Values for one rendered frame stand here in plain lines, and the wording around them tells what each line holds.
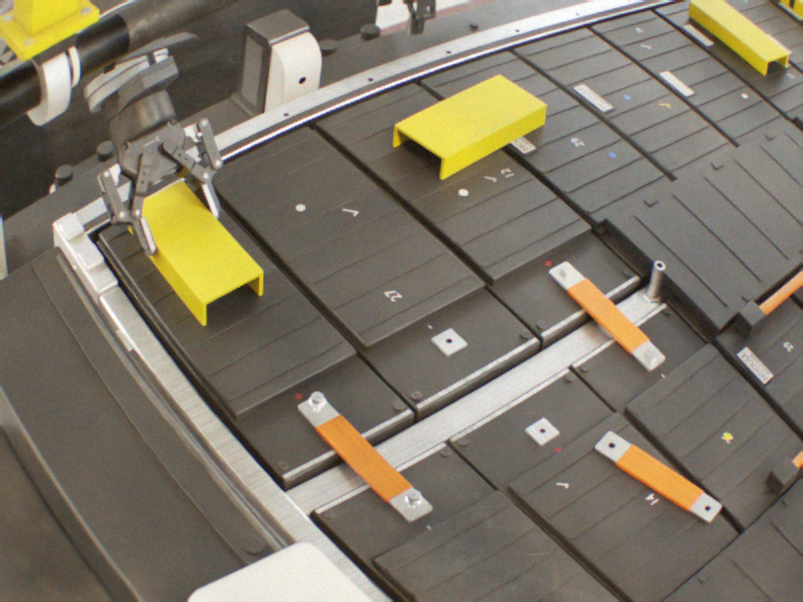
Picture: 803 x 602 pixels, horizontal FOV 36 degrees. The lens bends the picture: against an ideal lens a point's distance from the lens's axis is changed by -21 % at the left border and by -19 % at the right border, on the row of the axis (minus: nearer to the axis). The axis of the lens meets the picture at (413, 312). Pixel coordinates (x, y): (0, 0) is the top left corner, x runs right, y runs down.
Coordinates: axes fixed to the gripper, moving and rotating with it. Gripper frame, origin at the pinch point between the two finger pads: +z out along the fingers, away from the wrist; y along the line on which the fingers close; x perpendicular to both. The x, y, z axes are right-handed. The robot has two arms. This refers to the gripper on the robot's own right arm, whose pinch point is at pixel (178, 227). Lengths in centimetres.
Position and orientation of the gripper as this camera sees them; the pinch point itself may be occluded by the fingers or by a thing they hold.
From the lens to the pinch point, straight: 138.8
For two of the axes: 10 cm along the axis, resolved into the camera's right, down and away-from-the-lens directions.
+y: -7.8, 4.1, -4.8
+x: 4.7, -1.4, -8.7
